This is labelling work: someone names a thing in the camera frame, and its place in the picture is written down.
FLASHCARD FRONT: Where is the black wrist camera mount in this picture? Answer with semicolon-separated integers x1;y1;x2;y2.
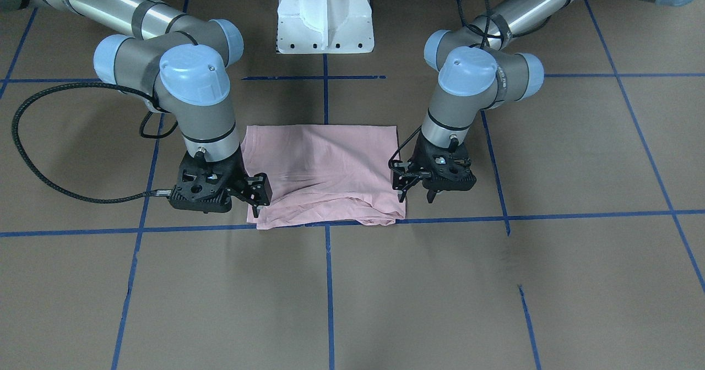
167;153;234;214
424;147;478;192

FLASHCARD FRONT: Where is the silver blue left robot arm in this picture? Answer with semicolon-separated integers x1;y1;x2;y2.
388;0;694;203

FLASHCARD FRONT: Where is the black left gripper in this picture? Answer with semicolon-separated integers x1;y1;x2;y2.
390;130;458;204

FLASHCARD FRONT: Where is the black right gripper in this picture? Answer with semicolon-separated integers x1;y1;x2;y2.
220;150;272;219

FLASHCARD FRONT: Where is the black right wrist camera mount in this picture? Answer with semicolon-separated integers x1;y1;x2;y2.
167;153;234;214

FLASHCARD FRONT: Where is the pink Snoopy t-shirt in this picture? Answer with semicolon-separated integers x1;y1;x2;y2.
241;124;407;230

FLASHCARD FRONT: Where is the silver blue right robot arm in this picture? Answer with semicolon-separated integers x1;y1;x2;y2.
2;0;272;217

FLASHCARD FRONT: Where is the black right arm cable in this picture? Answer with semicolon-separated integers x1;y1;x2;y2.
11;81;180;204

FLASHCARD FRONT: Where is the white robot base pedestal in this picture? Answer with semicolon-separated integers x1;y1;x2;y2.
275;0;375;55

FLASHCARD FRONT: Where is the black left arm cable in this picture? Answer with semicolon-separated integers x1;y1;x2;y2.
388;0;551;167

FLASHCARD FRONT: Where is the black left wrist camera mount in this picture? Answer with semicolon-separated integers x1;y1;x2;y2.
424;147;478;192

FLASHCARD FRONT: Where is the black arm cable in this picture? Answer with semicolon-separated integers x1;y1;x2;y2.
388;0;551;167
11;81;180;204

